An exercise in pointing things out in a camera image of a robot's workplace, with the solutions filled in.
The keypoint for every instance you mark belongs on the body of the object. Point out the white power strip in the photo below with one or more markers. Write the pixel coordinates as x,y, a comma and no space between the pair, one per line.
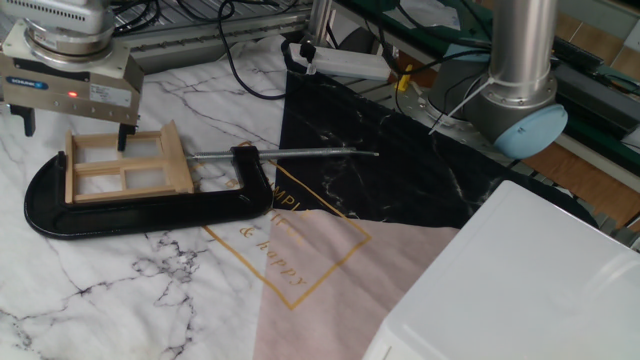
350,62

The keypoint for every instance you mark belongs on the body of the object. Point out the round metal robot base plate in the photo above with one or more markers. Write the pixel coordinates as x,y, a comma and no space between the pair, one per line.
440,125

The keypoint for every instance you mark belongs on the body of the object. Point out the long aluminium rail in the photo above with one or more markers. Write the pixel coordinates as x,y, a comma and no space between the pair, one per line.
200,45

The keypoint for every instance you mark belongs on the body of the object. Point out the white paper sheet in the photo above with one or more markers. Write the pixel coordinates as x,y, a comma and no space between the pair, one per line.
430,12

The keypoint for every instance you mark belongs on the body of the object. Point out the upright aluminium post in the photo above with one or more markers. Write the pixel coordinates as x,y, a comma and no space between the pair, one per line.
320,20

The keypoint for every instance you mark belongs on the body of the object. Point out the miniature wooden sliding window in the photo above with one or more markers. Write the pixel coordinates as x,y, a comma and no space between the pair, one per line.
175,160

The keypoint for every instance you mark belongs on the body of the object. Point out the yellow plastic clip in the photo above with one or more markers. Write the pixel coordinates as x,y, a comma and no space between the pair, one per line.
403,80

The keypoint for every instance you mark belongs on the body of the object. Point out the black C-clamp with steel screw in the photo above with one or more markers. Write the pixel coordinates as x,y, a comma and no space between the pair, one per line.
150,215

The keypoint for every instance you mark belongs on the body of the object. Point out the white zip tie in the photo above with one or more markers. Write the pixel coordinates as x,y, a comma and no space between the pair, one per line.
457,107

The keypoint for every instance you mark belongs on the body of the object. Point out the silver grey UR5 robot arm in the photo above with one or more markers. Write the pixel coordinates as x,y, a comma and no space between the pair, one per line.
520,60

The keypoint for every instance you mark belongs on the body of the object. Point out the silver Schunk gripper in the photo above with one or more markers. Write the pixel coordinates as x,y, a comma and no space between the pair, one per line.
75,92

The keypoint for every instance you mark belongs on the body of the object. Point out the marble pink black patterned cloth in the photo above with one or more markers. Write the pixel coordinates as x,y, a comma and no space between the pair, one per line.
125,290

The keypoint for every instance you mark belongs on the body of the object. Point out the white plastic box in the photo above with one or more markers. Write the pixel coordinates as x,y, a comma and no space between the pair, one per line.
525,275

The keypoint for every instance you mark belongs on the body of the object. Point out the white wrist mounting adapter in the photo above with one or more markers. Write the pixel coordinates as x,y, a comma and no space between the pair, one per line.
60,25

